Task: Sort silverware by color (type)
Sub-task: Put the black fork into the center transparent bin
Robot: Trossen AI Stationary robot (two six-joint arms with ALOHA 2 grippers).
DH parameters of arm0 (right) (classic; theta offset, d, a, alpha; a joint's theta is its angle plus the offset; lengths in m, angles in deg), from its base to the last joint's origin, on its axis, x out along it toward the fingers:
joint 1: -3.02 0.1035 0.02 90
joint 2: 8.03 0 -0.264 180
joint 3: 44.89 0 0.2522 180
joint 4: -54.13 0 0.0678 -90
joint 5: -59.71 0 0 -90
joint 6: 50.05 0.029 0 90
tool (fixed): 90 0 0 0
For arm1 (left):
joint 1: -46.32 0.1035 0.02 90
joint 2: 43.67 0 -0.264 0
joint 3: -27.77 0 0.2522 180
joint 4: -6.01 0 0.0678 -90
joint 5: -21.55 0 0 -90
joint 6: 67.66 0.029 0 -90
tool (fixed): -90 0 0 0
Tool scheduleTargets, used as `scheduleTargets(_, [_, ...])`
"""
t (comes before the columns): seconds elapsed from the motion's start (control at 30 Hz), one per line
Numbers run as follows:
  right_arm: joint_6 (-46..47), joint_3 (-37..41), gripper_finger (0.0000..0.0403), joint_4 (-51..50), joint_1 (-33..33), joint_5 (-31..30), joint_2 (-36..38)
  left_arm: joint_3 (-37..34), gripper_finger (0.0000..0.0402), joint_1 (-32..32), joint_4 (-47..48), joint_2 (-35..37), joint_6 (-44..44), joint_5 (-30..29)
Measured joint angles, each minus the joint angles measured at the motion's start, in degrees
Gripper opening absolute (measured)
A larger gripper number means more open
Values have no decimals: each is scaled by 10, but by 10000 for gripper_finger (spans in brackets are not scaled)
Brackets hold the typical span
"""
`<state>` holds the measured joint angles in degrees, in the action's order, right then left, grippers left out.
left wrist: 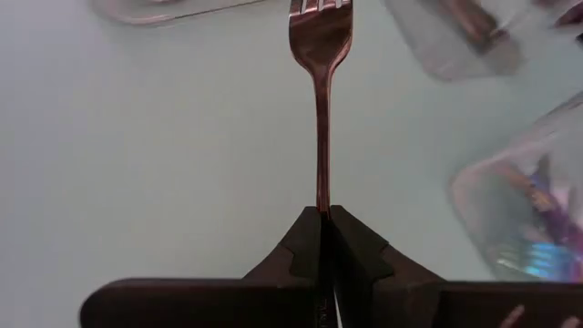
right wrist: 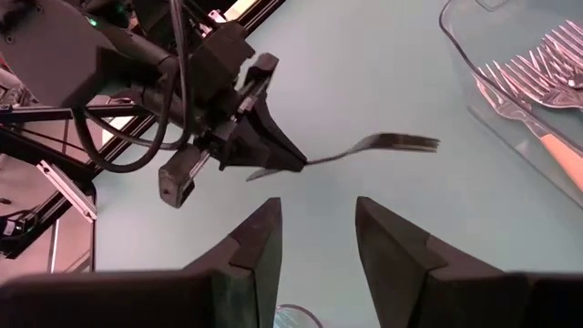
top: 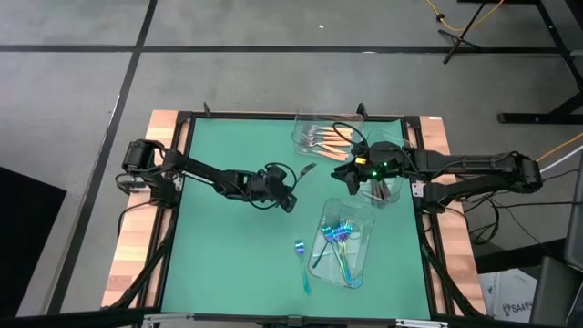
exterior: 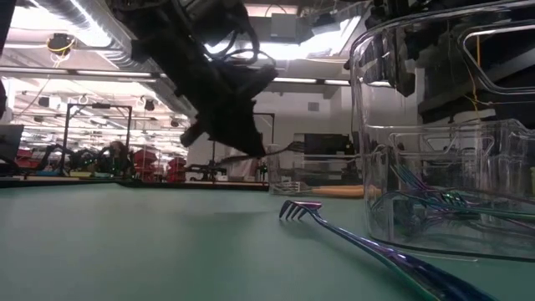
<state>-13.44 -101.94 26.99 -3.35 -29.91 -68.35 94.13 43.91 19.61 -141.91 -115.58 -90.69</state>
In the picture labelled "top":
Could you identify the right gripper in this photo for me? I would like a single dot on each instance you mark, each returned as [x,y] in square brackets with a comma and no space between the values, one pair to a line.
[380,161]

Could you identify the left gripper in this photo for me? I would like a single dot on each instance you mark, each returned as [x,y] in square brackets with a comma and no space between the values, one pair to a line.
[275,184]

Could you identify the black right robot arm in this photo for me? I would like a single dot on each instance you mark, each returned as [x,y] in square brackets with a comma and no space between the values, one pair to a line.
[469,166]

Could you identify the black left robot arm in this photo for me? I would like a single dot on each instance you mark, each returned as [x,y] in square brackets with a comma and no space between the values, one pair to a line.
[205,171]

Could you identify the yellow tag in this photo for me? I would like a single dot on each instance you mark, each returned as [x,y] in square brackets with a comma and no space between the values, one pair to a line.
[361,160]

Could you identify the clear plastic bin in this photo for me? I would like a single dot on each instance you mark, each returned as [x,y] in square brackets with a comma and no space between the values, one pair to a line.
[401,191]
[303,118]
[360,255]

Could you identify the green table mat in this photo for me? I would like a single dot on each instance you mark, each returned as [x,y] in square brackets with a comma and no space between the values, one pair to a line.
[218,255]

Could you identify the black rig strut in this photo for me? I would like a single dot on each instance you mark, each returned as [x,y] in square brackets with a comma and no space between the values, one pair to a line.
[448,282]
[150,269]

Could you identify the black tripod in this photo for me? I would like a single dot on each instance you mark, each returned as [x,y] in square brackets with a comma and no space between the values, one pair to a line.
[457,40]

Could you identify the black stand foot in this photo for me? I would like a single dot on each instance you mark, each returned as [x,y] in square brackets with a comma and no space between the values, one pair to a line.
[519,257]

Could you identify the black floor stand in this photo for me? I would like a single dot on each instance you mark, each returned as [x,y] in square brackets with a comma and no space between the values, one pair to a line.
[537,118]

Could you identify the white cardboard box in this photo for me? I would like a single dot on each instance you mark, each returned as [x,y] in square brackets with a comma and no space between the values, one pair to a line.
[510,296]

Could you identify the black rig crossbar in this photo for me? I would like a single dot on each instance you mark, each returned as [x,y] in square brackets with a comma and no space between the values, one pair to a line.
[91,319]

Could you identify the dark grey chair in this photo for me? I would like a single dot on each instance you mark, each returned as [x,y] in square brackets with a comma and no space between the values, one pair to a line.
[555,291]

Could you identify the black floor mat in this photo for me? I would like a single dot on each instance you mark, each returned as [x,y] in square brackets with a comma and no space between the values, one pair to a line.
[27,241]

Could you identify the black table frame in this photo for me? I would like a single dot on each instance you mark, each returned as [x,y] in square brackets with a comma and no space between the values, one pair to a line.
[412,123]

